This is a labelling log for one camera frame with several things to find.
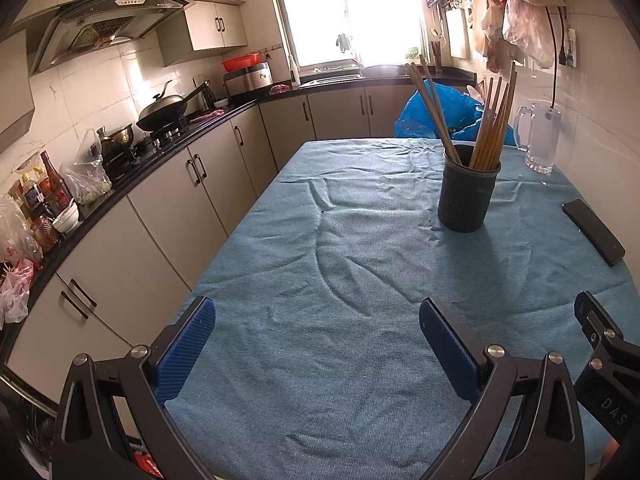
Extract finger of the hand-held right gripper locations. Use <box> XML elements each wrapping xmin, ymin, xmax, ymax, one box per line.
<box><xmin>574</xmin><ymin>290</ymin><xmax>626</xmax><ymax>356</ymax></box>

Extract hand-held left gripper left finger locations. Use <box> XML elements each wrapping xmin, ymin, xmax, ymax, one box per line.
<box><xmin>52</xmin><ymin>296</ymin><xmax>217</xmax><ymax>480</ymax></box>

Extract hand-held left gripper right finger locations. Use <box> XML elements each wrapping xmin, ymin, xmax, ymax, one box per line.
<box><xmin>418</xmin><ymin>297</ymin><xmax>587</xmax><ymax>480</ymax></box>

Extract black utensil holder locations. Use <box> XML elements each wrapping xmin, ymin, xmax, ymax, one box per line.
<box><xmin>437</xmin><ymin>144</ymin><xmax>502</xmax><ymax>233</ymax></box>

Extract bunch of wooden chopsticks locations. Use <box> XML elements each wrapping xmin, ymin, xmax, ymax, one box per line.
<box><xmin>404</xmin><ymin>55</ymin><xmax>517</xmax><ymax>171</ymax></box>

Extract person's right hand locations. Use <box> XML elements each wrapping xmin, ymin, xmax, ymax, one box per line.
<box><xmin>599</xmin><ymin>437</ymin><xmax>621</xmax><ymax>468</ymax></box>

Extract black smartphone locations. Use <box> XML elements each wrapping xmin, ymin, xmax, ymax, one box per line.
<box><xmin>561</xmin><ymin>199</ymin><xmax>627</xmax><ymax>267</ymax></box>

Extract blue tablecloth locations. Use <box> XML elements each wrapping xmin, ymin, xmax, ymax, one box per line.
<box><xmin>162</xmin><ymin>137</ymin><xmax>640</xmax><ymax>480</ymax></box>

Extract beige lower kitchen cabinets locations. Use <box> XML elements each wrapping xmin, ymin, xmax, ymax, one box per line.
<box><xmin>0</xmin><ymin>85</ymin><xmax>478</xmax><ymax>411</ymax></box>

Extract beige kitchen cabinets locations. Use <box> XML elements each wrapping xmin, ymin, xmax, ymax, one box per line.
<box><xmin>0</xmin><ymin>85</ymin><xmax>478</xmax><ymax>411</ymax></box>
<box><xmin>0</xmin><ymin>0</ymin><xmax>249</xmax><ymax>153</ymax></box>

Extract glass pitcher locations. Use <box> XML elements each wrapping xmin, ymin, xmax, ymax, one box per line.
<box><xmin>514</xmin><ymin>103</ymin><xmax>562</xmax><ymax>175</ymax></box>

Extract white bowl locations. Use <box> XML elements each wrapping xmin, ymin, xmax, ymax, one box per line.
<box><xmin>52</xmin><ymin>203</ymin><xmax>81</xmax><ymax>234</ymax></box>

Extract pink plastic bag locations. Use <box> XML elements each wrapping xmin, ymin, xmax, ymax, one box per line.
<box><xmin>0</xmin><ymin>259</ymin><xmax>36</xmax><ymax>324</ymax></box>

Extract red patterned jar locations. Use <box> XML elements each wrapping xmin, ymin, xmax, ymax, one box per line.
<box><xmin>31</xmin><ymin>215</ymin><xmax>61</xmax><ymax>255</ymax></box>

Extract clear plastic food bag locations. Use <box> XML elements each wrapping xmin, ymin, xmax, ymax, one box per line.
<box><xmin>60</xmin><ymin>129</ymin><xmax>113</xmax><ymax>205</ymax></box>

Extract clear red print plastic bag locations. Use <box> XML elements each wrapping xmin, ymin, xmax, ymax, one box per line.
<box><xmin>0</xmin><ymin>195</ymin><xmax>43</xmax><ymax>263</ymax></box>

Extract brown glass bottle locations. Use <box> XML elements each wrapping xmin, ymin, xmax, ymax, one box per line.
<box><xmin>40</xmin><ymin>150</ymin><xmax>73</xmax><ymax>211</ymax></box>

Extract black gas stove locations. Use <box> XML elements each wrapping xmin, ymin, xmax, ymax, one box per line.
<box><xmin>102</xmin><ymin>115</ymin><xmax>191</xmax><ymax>181</ymax></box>

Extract blue label sauce bottle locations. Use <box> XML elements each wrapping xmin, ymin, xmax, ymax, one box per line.
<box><xmin>20</xmin><ymin>170</ymin><xmax>51</xmax><ymax>218</ymax></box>

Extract steel cooking pot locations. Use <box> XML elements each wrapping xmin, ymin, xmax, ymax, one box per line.
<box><xmin>95</xmin><ymin>124</ymin><xmax>135</xmax><ymax>156</ymax></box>

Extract blue plastic bag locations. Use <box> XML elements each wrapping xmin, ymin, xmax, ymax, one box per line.
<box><xmin>394</xmin><ymin>85</ymin><xmax>516</xmax><ymax>147</ymax></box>

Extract black wok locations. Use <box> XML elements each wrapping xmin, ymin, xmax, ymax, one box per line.
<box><xmin>136</xmin><ymin>79</ymin><xmax>211</xmax><ymax>132</ymax></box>

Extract black kitchen countertop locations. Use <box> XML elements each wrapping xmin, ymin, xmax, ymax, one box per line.
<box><xmin>0</xmin><ymin>65</ymin><xmax>478</xmax><ymax>331</ymax></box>

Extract silver rice cooker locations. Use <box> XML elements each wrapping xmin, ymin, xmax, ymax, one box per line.
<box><xmin>222</xmin><ymin>62</ymin><xmax>274</xmax><ymax>97</ymax></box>

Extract red plastic basin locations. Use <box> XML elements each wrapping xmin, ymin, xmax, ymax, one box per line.
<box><xmin>221</xmin><ymin>52</ymin><xmax>262</xmax><ymax>72</ymax></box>

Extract steel sink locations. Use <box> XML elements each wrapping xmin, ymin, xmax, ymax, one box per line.
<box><xmin>300</xmin><ymin>72</ymin><xmax>363</xmax><ymax>86</ymax></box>

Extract white hanging cutting board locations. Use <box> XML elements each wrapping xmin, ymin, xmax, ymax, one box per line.
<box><xmin>445</xmin><ymin>7</ymin><xmax>471</xmax><ymax>58</ymax></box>

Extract beige upper kitchen cabinets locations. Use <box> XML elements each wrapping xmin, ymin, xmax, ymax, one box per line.
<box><xmin>0</xmin><ymin>0</ymin><xmax>249</xmax><ymax>153</ymax></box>

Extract steel range hood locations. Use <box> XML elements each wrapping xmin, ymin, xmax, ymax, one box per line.
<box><xmin>10</xmin><ymin>0</ymin><xmax>197</xmax><ymax>77</ymax></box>

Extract kitchen window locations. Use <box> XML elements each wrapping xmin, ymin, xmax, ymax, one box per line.
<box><xmin>270</xmin><ymin>0</ymin><xmax>441</xmax><ymax>73</ymax></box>

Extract metal tube frame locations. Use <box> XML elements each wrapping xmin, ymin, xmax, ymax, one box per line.
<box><xmin>0</xmin><ymin>362</ymin><xmax>61</xmax><ymax>418</ymax></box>

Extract black power cable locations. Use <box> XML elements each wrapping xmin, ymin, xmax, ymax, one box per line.
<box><xmin>545</xmin><ymin>5</ymin><xmax>571</xmax><ymax>111</ymax></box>

